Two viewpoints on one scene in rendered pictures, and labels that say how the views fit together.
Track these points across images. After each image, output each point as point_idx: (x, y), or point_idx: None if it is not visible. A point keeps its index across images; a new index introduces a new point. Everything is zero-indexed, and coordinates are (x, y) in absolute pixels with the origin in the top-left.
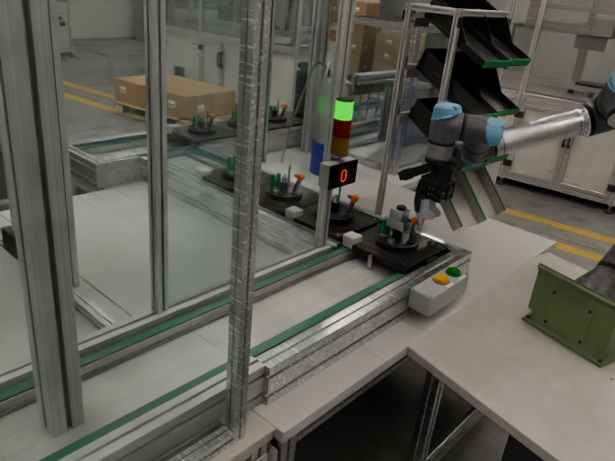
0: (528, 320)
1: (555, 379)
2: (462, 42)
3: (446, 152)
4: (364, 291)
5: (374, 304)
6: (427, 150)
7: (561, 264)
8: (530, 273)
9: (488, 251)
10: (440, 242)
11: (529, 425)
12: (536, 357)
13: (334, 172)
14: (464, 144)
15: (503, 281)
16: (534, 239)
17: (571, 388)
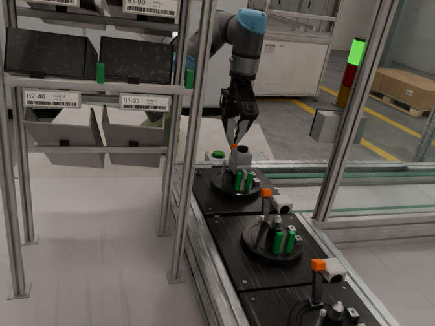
0: (176, 151)
1: (213, 138)
2: None
3: (248, 58)
4: (306, 175)
5: (311, 162)
6: (258, 66)
7: (33, 165)
8: (87, 171)
9: (73, 200)
10: (177, 178)
11: (257, 137)
12: (206, 145)
13: None
14: (213, 52)
15: (128, 176)
16: None
17: (212, 134)
